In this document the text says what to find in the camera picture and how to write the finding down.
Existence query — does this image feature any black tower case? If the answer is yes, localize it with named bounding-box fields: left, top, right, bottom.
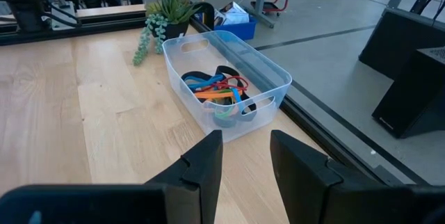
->
left=359, top=7, right=445, bottom=79

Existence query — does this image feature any small light blue rubber band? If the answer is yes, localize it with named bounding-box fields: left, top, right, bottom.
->
left=230, top=88, right=245, bottom=114

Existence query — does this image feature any orange rubber band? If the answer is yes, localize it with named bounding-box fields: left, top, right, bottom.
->
left=193, top=89, right=243, bottom=100

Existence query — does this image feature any potted green succulent plant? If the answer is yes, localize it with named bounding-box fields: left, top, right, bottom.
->
left=131, top=0, right=203, bottom=67

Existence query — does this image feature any green rubber band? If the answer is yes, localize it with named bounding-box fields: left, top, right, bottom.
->
left=213, top=104, right=238, bottom=120

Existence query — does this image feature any blue plastic floor bin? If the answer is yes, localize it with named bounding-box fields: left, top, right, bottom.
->
left=212, top=14, right=259, bottom=42

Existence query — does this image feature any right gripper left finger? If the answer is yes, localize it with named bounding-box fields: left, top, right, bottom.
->
left=145, top=129, right=223, bottom=224

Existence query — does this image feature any clear plastic bin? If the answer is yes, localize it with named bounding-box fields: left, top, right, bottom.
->
left=161, top=30, right=293, bottom=144

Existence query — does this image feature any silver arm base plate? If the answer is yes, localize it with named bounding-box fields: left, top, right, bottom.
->
left=49, top=0, right=78, bottom=31

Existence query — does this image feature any white printed cardboard box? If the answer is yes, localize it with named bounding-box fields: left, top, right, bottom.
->
left=212, top=7, right=227, bottom=27

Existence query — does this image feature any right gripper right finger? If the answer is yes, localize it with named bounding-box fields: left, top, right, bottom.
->
left=270, top=129, right=369, bottom=224

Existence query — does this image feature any black perforated computer case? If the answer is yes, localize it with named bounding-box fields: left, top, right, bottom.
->
left=371, top=46, right=445, bottom=140

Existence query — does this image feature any black arched frame bracket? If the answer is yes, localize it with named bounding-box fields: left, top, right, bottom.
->
left=192, top=1, right=216, bottom=31

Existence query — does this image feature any thin red rubber band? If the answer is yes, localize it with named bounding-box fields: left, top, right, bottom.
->
left=208, top=75, right=250, bottom=93

